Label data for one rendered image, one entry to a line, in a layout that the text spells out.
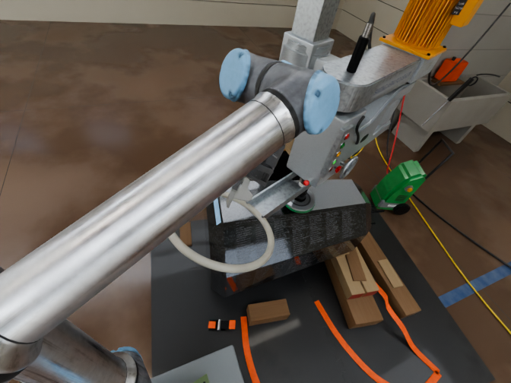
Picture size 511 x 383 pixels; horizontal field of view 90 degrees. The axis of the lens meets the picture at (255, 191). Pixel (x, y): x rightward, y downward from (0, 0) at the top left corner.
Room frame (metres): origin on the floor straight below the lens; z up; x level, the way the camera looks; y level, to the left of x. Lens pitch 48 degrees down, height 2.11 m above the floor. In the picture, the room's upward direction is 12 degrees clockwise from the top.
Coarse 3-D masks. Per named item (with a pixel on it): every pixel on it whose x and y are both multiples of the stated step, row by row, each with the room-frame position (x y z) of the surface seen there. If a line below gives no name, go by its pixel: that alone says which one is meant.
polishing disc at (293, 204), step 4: (308, 192) 1.19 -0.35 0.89; (308, 196) 1.16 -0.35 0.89; (312, 196) 1.16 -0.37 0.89; (292, 200) 1.09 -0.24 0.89; (308, 200) 1.12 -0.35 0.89; (312, 200) 1.13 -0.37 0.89; (288, 204) 1.05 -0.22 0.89; (292, 204) 1.06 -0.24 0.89; (296, 204) 1.06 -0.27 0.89; (300, 204) 1.07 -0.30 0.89; (304, 204) 1.08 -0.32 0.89; (308, 204) 1.08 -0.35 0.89; (312, 204) 1.09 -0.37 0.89; (292, 208) 1.03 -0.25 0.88; (296, 208) 1.03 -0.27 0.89; (300, 208) 1.04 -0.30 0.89; (304, 208) 1.05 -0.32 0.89; (308, 208) 1.05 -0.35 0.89
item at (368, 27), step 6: (366, 24) 1.13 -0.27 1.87; (372, 24) 1.12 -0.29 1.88; (366, 30) 1.12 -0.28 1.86; (360, 36) 1.13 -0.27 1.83; (366, 36) 1.12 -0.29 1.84; (360, 42) 1.11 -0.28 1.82; (366, 42) 1.11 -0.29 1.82; (354, 48) 1.13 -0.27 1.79; (360, 48) 1.11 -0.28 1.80; (354, 54) 1.12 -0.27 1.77; (360, 54) 1.11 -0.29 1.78; (354, 60) 1.11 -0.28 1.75; (348, 66) 1.12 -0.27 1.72; (354, 66) 1.11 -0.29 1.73; (354, 72) 1.12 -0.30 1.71
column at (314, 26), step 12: (300, 0) 1.99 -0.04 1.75; (312, 0) 1.94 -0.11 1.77; (324, 0) 1.90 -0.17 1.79; (336, 0) 2.01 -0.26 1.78; (300, 12) 1.98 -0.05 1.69; (312, 12) 1.93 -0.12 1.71; (324, 12) 1.92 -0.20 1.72; (300, 24) 1.97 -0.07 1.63; (312, 24) 1.92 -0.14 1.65; (324, 24) 1.96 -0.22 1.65; (300, 36) 1.96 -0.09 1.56; (312, 36) 1.90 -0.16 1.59; (324, 36) 2.00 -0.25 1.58
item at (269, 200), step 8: (288, 176) 1.05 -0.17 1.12; (272, 184) 0.96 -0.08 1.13; (280, 184) 1.00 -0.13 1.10; (288, 184) 1.03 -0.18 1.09; (296, 184) 1.05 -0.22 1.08; (264, 192) 0.90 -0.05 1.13; (272, 192) 0.94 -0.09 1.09; (280, 192) 0.95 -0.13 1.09; (288, 192) 0.97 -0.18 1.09; (296, 192) 0.94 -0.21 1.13; (256, 200) 0.86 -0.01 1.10; (264, 200) 0.87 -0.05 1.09; (272, 200) 0.89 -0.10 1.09; (280, 200) 0.90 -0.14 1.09; (288, 200) 0.89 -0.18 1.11; (256, 208) 0.81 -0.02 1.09; (264, 208) 0.82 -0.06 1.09; (272, 208) 0.79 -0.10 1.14; (280, 208) 0.84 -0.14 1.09; (264, 216) 0.74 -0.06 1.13
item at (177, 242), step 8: (224, 192) 0.82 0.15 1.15; (248, 208) 0.78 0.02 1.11; (256, 216) 0.75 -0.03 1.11; (264, 224) 0.70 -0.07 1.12; (272, 232) 0.66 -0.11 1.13; (176, 240) 0.44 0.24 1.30; (272, 240) 0.60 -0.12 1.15; (184, 248) 0.41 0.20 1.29; (272, 248) 0.56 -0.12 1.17; (192, 256) 0.39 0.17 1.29; (200, 256) 0.40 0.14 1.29; (264, 256) 0.50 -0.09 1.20; (200, 264) 0.38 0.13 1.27; (208, 264) 0.38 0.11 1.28; (216, 264) 0.39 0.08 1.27; (224, 264) 0.40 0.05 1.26; (232, 264) 0.41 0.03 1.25; (240, 264) 0.42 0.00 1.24; (248, 264) 0.43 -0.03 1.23; (256, 264) 0.45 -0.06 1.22; (232, 272) 0.39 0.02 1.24; (240, 272) 0.40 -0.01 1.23
